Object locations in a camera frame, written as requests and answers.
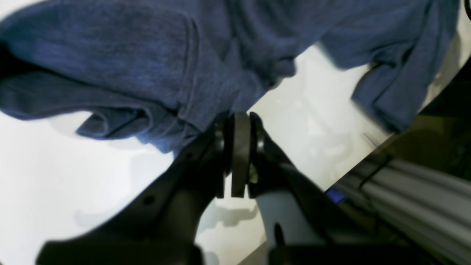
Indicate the blue t-shirt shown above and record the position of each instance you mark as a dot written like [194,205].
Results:
[161,70]

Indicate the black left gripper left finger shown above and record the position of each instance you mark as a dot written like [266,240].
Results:
[159,226]

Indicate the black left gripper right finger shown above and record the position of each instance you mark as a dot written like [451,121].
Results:
[303,226]

